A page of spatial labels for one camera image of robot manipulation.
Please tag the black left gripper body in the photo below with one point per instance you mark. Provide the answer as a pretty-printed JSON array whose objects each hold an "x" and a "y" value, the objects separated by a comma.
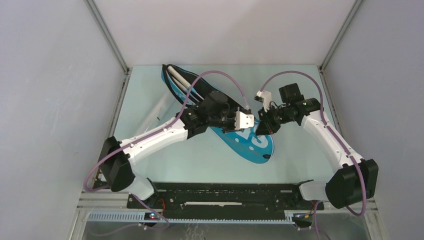
[{"x": 225, "y": 121}]

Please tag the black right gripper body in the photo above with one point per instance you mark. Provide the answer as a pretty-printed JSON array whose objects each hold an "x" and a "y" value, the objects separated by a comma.
[{"x": 275, "y": 118}]

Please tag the blue racket bag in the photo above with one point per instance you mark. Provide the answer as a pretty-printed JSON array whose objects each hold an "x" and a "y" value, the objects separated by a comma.
[{"x": 256, "y": 149}]

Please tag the blue racket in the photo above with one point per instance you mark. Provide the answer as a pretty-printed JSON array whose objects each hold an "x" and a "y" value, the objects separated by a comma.
[
  {"x": 175, "y": 90},
  {"x": 182, "y": 83}
]

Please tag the white shuttlecock tube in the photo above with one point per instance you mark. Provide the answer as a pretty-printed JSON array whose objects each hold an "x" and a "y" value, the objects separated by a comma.
[{"x": 155, "y": 115}]

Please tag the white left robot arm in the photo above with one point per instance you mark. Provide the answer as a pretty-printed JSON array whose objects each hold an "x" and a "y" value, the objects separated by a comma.
[{"x": 118, "y": 158}]

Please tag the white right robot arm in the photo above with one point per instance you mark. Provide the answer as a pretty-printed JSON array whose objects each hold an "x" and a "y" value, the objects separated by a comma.
[{"x": 354, "y": 179}]

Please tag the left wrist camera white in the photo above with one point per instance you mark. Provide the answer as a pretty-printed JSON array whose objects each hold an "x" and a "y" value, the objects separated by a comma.
[{"x": 243, "y": 121}]

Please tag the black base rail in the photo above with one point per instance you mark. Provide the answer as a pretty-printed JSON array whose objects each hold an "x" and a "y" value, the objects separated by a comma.
[{"x": 228, "y": 201}]

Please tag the aluminium frame post right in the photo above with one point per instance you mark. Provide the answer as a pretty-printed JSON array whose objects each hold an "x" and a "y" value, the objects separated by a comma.
[{"x": 357, "y": 4}]

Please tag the aluminium frame post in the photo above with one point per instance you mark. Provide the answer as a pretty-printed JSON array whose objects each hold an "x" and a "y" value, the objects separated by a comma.
[
  {"x": 357, "y": 4},
  {"x": 105, "y": 31}
]

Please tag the grey cable duct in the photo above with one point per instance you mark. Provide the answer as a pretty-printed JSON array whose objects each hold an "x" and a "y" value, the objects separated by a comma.
[{"x": 143, "y": 217}]

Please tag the aluminium frame post left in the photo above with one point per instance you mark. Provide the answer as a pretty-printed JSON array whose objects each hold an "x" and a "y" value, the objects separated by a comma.
[{"x": 105, "y": 31}]

